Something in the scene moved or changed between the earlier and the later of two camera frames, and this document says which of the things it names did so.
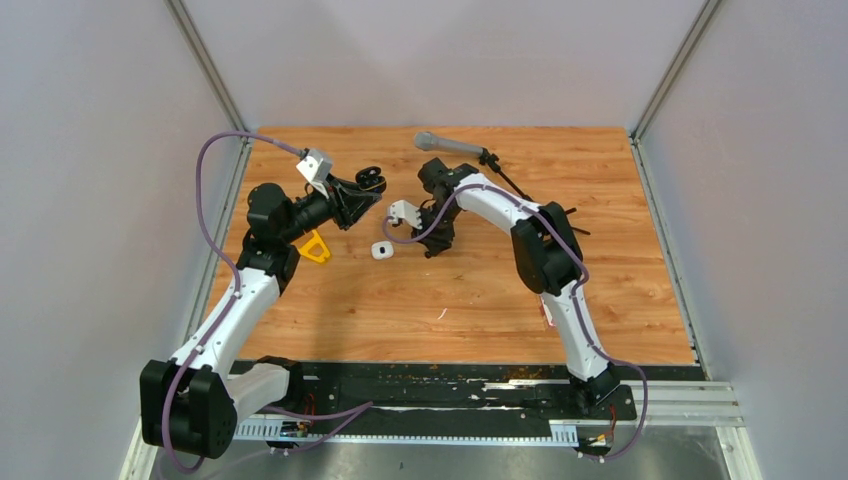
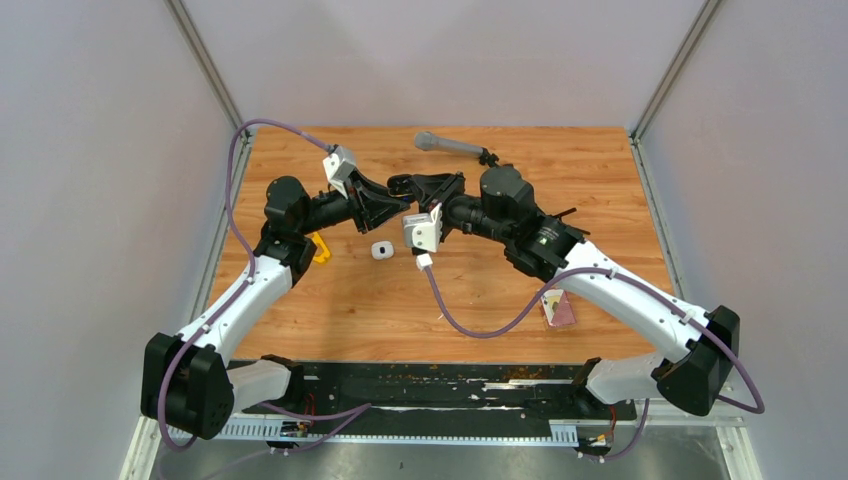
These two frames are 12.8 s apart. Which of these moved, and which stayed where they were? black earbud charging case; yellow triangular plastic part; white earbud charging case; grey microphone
Moved: black earbud charging case
Stayed: yellow triangular plastic part; grey microphone; white earbud charging case
